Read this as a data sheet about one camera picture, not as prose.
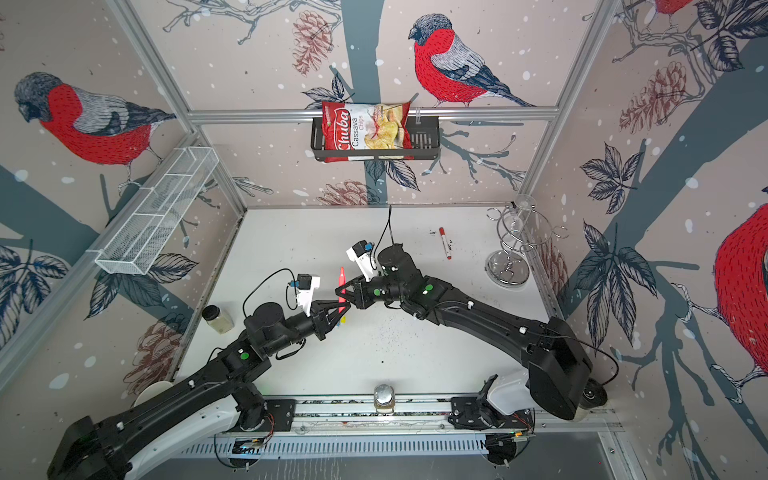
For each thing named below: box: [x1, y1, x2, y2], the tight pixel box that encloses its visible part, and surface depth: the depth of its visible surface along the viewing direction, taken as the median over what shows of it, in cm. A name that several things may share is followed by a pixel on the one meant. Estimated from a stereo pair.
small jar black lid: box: [202, 304, 235, 334], surface depth 85 cm
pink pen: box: [338, 266, 347, 313], surface depth 71 cm
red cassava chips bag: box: [321, 101, 414, 163], surface depth 90 cm
